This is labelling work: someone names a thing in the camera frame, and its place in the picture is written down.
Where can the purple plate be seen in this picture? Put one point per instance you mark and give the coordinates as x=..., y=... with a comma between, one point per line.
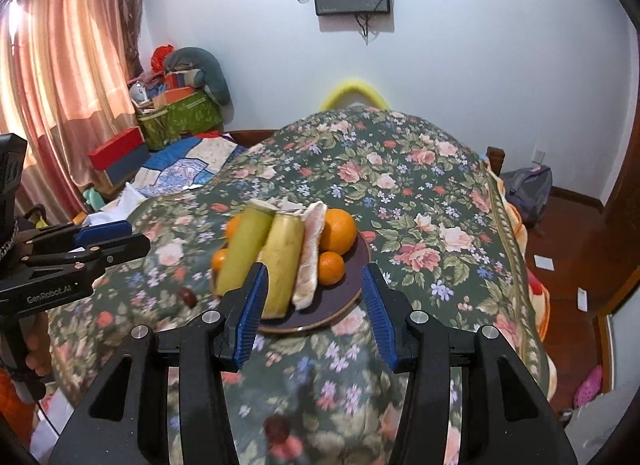
x=345, y=295

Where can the white paper scrap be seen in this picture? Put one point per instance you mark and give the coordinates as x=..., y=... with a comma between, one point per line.
x=543, y=262
x=582, y=299

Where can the person's left hand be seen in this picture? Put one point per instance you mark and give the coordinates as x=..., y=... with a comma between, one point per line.
x=41, y=350

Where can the large orange with sticker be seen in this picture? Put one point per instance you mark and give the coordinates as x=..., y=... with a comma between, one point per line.
x=234, y=226

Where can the patchwork quilt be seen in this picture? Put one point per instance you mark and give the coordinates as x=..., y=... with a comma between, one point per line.
x=185, y=162

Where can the yellow hoop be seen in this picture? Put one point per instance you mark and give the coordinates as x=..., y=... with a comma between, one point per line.
x=355, y=87

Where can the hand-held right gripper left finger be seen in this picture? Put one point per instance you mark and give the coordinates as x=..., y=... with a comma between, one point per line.
x=251, y=315

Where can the wall outlet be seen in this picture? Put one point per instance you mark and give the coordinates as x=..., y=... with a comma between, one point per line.
x=537, y=155

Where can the floral blanket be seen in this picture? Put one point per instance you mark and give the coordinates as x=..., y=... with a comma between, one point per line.
x=400, y=170

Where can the small tangerine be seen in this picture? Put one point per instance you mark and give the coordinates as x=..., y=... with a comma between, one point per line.
x=331, y=268
x=219, y=261

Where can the pink slipper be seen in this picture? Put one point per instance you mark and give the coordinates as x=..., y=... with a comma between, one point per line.
x=587, y=387

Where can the large pomelo segment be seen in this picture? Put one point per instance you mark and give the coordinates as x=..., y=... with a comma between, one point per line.
x=310, y=255

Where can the blue grey box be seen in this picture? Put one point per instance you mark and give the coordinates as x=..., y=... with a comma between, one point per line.
x=125, y=174

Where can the small pomelo piece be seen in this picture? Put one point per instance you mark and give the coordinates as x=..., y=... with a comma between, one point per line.
x=289, y=206

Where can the large plain orange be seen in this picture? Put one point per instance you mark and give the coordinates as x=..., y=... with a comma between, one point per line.
x=338, y=231

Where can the grey plush pillow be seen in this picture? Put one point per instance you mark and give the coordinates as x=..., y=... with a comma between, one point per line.
x=210, y=72

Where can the red bag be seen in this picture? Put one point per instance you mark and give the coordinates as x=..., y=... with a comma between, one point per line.
x=162, y=57

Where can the teal cloth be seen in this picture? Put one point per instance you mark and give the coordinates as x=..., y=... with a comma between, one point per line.
x=95, y=199

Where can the green gift bag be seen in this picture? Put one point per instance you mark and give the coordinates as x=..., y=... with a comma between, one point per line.
x=187, y=117

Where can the yellow-green banana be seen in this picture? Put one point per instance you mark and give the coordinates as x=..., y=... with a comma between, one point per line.
x=245, y=250

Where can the red box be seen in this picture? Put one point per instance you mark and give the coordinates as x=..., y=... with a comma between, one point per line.
x=117, y=149

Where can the brown patterned curtain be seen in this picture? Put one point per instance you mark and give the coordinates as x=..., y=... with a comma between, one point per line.
x=135, y=10

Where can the peach curtain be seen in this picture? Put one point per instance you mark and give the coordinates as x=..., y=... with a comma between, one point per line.
x=65, y=85

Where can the grey backpack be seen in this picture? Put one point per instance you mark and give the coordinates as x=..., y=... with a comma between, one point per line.
x=530, y=192

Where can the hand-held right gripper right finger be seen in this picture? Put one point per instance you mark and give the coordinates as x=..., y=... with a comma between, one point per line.
x=380, y=315

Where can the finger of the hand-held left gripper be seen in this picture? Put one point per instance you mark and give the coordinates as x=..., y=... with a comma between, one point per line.
x=105, y=234
x=122, y=250

